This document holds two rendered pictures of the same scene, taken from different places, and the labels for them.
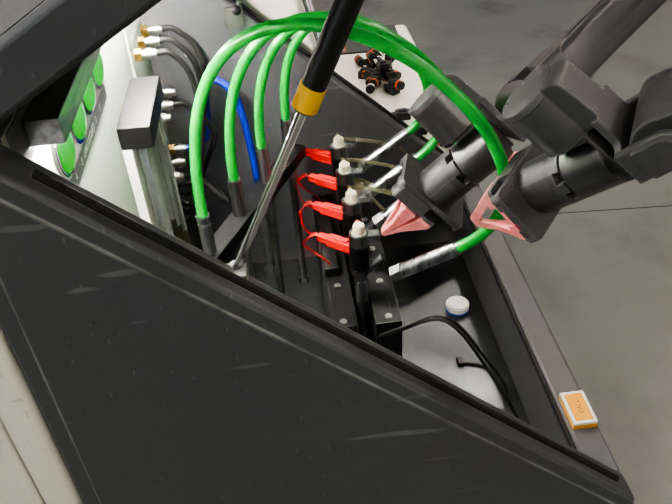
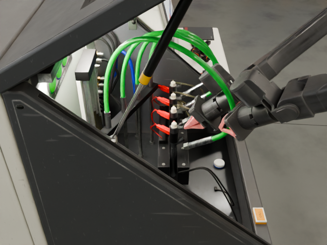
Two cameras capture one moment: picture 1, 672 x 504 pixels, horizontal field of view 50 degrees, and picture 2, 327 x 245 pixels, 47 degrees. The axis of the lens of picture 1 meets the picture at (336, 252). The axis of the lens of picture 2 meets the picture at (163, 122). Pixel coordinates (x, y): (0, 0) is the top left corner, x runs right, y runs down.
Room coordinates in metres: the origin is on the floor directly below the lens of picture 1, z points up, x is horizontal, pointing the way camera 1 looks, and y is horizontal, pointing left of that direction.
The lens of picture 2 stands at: (-0.12, -0.06, 1.81)
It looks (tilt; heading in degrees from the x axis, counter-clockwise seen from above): 37 degrees down; 4
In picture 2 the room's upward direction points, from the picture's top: straight up
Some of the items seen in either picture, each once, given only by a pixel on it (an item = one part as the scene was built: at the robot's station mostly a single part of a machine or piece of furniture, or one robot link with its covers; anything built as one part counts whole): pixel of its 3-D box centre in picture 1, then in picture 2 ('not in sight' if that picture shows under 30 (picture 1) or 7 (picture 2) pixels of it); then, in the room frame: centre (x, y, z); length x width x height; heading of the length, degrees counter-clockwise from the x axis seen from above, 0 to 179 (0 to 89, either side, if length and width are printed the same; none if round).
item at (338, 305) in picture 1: (353, 286); (172, 148); (0.91, -0.03, 0.91); 0.34 x 0.10 x 0.15; 4
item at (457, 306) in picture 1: (457, 305); (219, 163); (0.92, -0.20, 0.84); 0.04 x 0.04 x 0.01
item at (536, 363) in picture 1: (516, 336); (242, 180); (0.80, -0.27, 0.87); 0.62 x 0.04 x 0.16; 4
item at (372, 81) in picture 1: (381, 66); (201, 48); (1.53, -0.13, 1.01); 0.23 x 0.11 x 0.06; 4
